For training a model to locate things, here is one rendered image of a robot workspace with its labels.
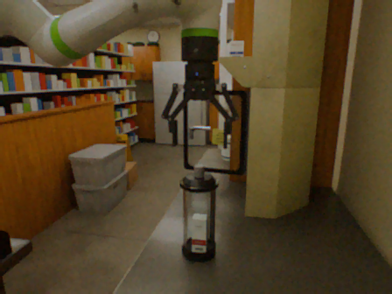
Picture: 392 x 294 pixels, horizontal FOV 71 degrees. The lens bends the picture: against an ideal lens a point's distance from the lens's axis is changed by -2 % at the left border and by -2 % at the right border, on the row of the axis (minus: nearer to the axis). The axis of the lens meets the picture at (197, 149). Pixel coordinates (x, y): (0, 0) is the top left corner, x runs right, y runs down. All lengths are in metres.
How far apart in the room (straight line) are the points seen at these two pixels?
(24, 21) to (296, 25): 0.78
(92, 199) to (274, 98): 2.61
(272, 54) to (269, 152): 0.32
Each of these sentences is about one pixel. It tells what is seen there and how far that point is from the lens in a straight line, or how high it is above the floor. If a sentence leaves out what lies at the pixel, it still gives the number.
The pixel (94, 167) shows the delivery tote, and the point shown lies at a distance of 3.09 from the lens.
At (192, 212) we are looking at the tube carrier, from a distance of 0.76.
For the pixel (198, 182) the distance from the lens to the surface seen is 0.73.
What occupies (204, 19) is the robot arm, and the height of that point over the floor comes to 1.57.
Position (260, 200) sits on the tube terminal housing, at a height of 1.01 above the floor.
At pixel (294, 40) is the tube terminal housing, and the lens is 0.99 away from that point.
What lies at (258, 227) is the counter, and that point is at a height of 0.94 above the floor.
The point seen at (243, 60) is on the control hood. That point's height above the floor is 1.50.
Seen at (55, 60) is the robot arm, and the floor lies 1.49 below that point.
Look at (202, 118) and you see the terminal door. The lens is 1.33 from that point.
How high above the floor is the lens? 1.44
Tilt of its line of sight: 14 degrees down
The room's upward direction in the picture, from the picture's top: straight up
